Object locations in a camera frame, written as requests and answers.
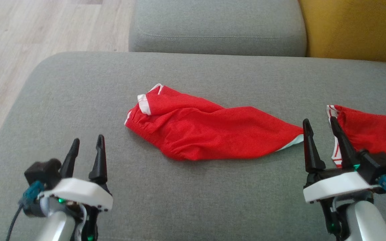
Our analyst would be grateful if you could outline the red sports shorts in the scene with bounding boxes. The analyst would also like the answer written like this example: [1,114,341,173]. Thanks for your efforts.
[124,84,305,162]

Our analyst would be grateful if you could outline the grey sofa back cushion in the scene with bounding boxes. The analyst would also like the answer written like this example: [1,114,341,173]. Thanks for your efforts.
[128,0,307,57]

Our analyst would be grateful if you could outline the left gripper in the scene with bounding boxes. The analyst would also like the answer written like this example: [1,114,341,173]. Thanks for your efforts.
[39,135,114,212]

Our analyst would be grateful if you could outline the red basketball jersey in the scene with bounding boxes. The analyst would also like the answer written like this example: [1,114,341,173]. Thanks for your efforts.
[326,104,386,186]

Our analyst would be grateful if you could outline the grey sofa chaise seat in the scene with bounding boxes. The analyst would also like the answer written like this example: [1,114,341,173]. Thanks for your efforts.
[0,51,386,241]

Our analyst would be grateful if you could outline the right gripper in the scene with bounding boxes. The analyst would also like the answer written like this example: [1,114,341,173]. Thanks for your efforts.
[302,116,381,204]

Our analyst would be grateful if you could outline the yellow sofa back cushion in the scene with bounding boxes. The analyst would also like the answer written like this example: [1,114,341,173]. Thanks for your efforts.
[299,0,386,65]

